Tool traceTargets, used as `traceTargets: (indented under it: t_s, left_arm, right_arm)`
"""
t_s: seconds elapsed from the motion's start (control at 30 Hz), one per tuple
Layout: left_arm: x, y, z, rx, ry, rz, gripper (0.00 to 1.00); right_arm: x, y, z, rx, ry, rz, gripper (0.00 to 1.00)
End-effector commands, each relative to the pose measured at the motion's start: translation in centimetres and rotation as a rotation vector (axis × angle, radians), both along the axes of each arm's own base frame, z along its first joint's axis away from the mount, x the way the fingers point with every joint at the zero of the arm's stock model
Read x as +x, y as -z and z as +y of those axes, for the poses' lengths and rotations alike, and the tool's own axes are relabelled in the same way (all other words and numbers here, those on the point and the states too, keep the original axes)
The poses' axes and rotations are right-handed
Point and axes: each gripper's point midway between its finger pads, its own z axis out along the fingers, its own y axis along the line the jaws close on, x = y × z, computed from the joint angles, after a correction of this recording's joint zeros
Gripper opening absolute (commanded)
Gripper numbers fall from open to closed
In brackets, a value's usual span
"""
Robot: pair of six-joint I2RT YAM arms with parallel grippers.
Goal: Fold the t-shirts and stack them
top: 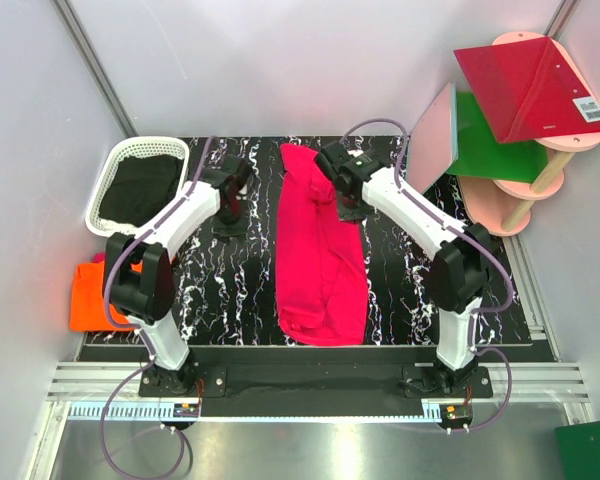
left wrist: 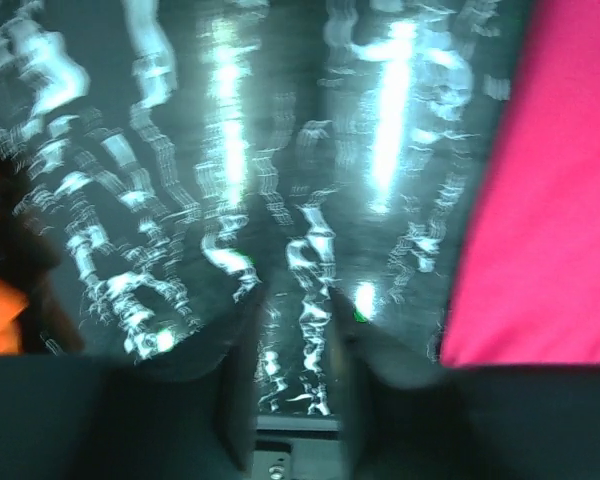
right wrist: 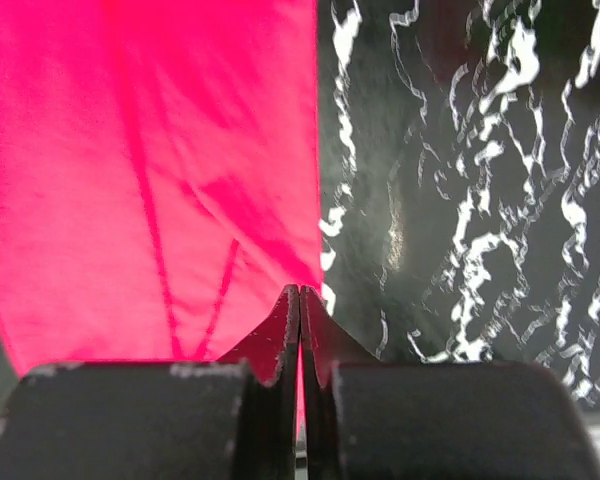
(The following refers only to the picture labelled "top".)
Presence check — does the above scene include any white plastic laundry basket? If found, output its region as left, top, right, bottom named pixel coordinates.
left=85, top=136, right=189, bottom=237

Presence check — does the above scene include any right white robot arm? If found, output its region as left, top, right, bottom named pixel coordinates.
left=315, top=141, right=490, bottom=397

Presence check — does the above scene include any dark green board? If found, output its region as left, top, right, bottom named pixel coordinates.
left=555, top=421, right=600, bottom=480

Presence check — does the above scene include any magenta pink towel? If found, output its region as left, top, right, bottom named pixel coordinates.
left=275, top=143, right=368, bottom=347

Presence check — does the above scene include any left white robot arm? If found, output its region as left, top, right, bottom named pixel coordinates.
left=103, top=155, right=253, bottom=396

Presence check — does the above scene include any red plastic sheet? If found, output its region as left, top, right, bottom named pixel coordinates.
left=454, top=37, right=600, bottom=143

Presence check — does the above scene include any green plastic sheet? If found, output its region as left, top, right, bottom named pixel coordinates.
left=446, top=92, right=548, bottom=183

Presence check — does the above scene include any pink board with teal edge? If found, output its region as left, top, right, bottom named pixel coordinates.
left=406, top=83, right=458, bottom=194

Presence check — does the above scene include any black towel in basket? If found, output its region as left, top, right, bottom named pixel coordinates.
left=99, top=154, right=183, bottom=227

